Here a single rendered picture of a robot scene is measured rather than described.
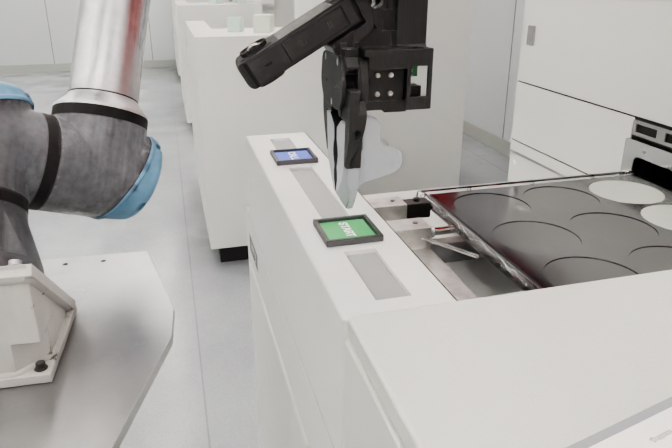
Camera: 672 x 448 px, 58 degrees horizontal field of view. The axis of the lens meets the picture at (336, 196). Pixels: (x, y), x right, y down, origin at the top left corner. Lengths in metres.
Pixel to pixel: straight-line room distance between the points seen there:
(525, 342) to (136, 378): 0.39
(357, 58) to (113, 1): 0.41
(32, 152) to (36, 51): 7.94
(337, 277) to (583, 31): 0.83
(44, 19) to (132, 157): 7.85
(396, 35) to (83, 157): 0.40
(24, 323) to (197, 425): 1.25
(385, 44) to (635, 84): 0.65
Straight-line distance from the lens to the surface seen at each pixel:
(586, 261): 0.73
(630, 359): 0.45
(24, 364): 0.69
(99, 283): 0.85
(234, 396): 1.95
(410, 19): 0.54
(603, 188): 0.98
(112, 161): 0.78
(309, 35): 0.52
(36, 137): 0.75
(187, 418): 1.90
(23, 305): 0.65
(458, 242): 0.86
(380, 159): 0.55
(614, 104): 1.16
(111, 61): 0.82
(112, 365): 0.69
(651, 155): 1.08
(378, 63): 0.52
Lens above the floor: 1.20
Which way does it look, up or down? 20 degrees down
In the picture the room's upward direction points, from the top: straight up
